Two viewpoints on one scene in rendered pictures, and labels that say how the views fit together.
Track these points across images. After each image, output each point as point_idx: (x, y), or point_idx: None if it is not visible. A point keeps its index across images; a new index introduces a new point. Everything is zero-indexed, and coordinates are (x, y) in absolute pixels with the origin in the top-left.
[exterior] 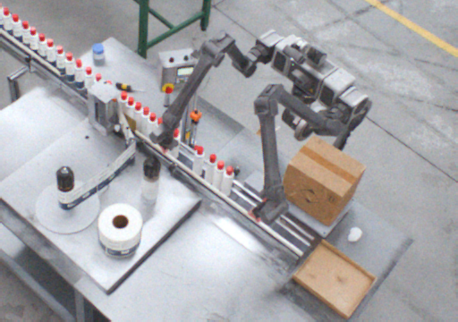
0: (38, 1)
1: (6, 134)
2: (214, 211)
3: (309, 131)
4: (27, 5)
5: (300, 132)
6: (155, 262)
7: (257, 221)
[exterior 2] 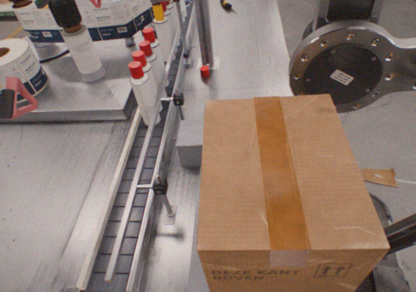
0: (306, 10)
1: None
2: (125, 136)
3: (336, 94)
4: (296, 10)
5: (292, 67)
6: (12, 132)
7: None
